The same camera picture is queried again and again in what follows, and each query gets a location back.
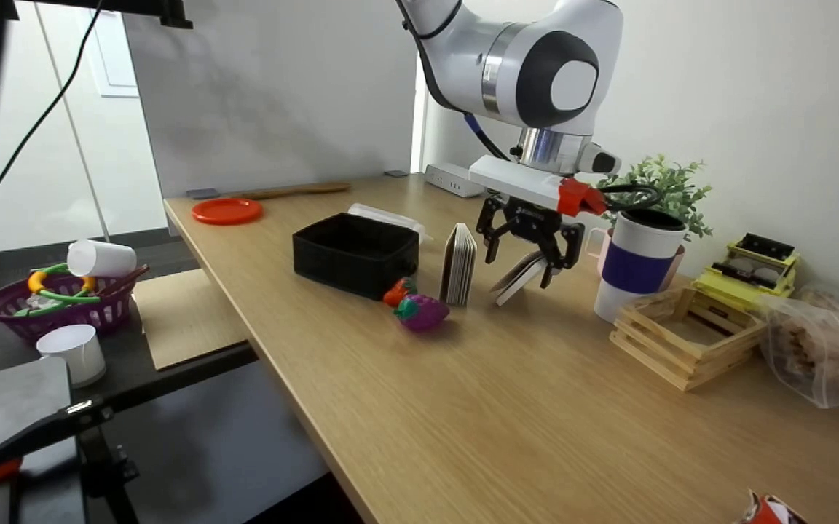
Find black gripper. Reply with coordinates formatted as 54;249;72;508
475;192;589;293

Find small red abc book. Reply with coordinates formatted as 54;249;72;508
439;223;481;311

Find white power strip box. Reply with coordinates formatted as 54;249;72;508
421;162;485;201

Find black plastic box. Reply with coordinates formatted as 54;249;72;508
292;211;421;300

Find white cup purple sleeve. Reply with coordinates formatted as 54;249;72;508
592;208;688;326

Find purple toy grapes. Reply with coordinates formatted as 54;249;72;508
394;293;452;336

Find orange toy fruit green leaves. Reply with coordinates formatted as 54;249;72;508
378;278;415;311

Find green plant in pink mug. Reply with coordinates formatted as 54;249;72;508
589;156;713;281

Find wooden slat crate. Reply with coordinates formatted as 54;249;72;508
606;282;769;397

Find long wooden stick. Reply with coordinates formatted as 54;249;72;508
184;180;356;204

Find orange round plate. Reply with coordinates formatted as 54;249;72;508
190;196;267;230

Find clear bag of wooden pieces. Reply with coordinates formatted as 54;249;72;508
758;288;839;410

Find light wooden board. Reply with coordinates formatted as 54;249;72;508
130;269;254;374

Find small red white packet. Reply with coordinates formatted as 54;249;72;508
739;490;809;524

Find white paper cup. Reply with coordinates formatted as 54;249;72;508
35;323;109;392
63;239;139;282

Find purple plastic basket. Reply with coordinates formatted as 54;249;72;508
0;266;147;345

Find black overhead bar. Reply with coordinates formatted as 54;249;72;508
9;0;194;31

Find grey flat panel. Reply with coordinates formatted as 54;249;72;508
0;357;82;473

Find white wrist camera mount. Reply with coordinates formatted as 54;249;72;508
465;156;608;218

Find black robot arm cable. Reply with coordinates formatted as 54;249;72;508
394;0;664;214

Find black clamp stand orange handle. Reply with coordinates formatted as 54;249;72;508
0;342;262;524

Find green toy ring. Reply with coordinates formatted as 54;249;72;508
9;278;102;319

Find yellow toy ring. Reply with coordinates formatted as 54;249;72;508
26;266;98;300

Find thin black hanging cable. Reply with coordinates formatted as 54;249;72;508
0;0;108;223

